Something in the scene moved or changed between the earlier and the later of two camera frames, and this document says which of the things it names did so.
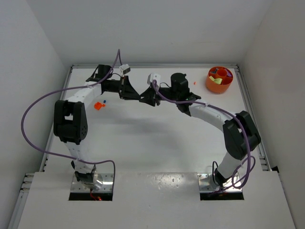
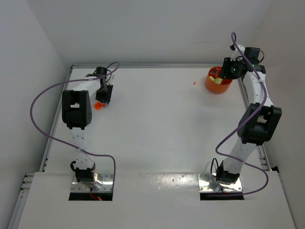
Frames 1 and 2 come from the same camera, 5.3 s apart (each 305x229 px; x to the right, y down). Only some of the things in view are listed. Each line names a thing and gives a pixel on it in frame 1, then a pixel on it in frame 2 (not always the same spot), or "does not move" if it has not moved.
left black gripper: x=123 y=87 → x=104 y=94
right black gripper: x=155 y=94 → x=225 y=68
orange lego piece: x=98 y=105 does not move
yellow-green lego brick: x=218 y=80 does not move
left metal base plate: x=107 y=186 does not move
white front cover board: x=156 y=201 does not move
